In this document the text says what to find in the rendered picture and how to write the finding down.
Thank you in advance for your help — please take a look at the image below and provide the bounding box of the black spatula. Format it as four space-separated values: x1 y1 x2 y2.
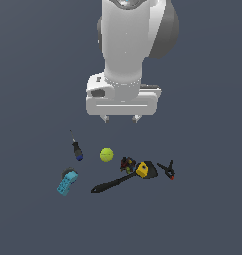
90 160 159 194

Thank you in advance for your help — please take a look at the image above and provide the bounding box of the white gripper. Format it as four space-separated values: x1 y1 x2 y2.
85 72 163 124

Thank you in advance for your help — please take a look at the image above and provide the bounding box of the cyan perforated toy block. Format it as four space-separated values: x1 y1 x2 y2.
56 171 79 197

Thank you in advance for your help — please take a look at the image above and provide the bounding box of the black blue-tipped screwdriver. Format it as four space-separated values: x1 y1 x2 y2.
69 129 84 162

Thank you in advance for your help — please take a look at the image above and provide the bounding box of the yellow-green tennis ball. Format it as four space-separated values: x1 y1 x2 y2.
99 147 115 163

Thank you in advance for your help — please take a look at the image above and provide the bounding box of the dark multicolour toy figure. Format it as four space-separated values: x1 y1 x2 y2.
119 156 138 175

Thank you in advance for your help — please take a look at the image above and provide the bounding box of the yellow toy block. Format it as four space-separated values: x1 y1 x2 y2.
135 161 149 179

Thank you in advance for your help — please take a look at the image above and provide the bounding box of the black spring clamp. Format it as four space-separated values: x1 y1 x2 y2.
156 159 175 181

